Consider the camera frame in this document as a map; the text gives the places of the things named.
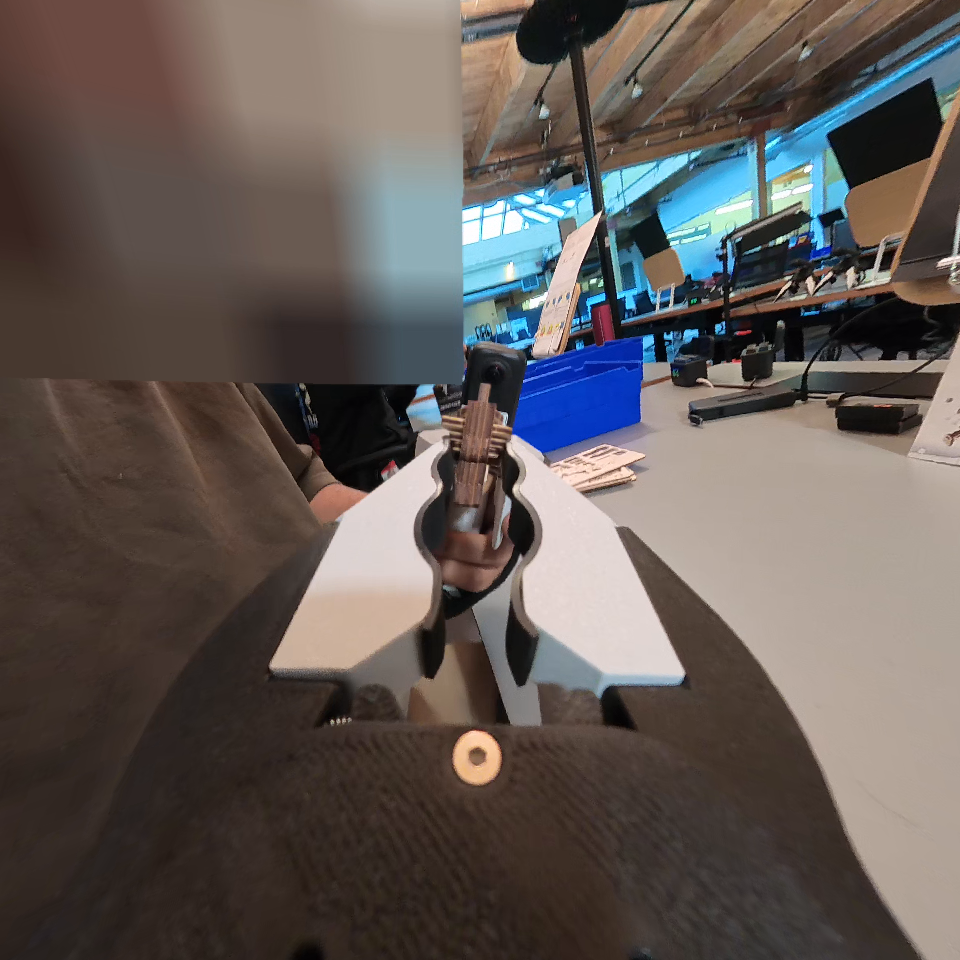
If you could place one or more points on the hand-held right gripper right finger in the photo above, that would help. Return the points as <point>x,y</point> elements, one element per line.
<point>592,600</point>

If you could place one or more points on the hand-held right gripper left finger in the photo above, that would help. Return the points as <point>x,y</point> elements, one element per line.
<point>360,592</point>

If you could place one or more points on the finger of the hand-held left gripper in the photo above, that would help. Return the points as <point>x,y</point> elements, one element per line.
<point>501,525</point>
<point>431,439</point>

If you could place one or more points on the brown wooden model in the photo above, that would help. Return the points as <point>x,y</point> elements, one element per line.
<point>476,450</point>

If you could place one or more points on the person's left forearm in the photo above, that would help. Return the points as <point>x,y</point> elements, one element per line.
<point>337,504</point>

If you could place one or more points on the grey desk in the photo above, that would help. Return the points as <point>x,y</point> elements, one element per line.
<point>750,562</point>

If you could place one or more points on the person's left hand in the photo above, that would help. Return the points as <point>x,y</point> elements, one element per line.
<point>469,561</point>

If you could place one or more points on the blue plastic bin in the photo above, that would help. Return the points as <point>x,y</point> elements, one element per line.
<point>577,397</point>

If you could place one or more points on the red tumbler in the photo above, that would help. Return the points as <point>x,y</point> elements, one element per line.
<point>600,322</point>

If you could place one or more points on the laser-cut plywood sheet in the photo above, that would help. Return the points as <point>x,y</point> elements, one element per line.
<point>600,459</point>

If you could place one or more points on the printed instruction board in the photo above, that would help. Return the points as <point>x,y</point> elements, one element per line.
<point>574,262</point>

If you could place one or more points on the black charger green display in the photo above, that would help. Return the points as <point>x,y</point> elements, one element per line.
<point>690,371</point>

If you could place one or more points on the ceiling projector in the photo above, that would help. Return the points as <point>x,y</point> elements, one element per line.
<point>568,176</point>

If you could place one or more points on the black pole round disc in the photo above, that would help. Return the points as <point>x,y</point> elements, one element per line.
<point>592,150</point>

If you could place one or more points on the long wooden table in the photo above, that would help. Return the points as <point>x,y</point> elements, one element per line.
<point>750,296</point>

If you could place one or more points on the computer monitor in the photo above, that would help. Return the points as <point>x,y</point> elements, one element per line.
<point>761,266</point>

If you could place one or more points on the black light panel stand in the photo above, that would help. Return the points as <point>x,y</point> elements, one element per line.
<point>765,229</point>

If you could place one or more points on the black power adapter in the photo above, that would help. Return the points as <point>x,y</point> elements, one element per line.
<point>877,418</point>

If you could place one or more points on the black flat panel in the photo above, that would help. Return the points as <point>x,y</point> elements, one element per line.
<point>877,384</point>

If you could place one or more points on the white display board wooden parts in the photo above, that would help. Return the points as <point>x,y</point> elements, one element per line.
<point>937,427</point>

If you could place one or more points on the large black screen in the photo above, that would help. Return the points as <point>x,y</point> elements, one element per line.
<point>885,135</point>

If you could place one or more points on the black backing board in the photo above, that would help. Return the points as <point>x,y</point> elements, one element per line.
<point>937,217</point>

